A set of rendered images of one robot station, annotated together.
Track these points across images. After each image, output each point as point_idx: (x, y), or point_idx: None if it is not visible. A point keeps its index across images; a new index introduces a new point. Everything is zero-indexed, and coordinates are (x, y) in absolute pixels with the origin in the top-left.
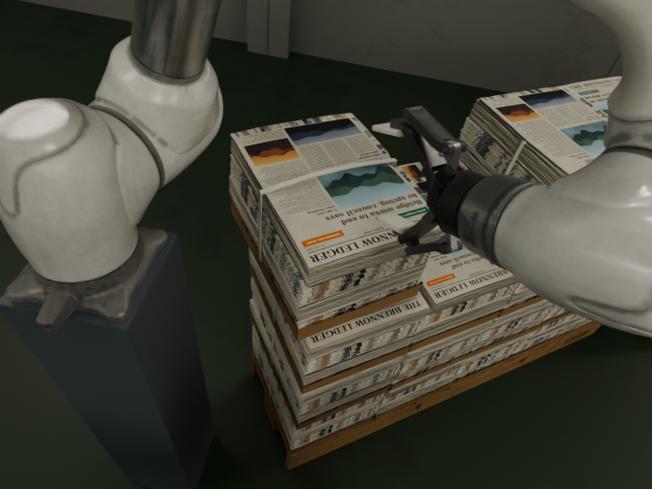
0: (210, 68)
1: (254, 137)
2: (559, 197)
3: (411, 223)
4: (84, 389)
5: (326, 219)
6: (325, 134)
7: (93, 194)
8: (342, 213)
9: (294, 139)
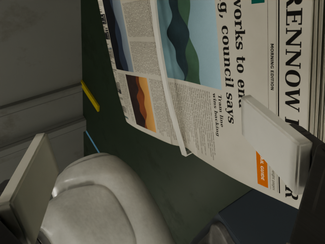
0: (45, 230)
1: (127, 105)
2: None
3: (287, 144)
4: None
5: (232, 124)
6: (118, 22)
7: None
8: (228, 94)
9: (126, 67)
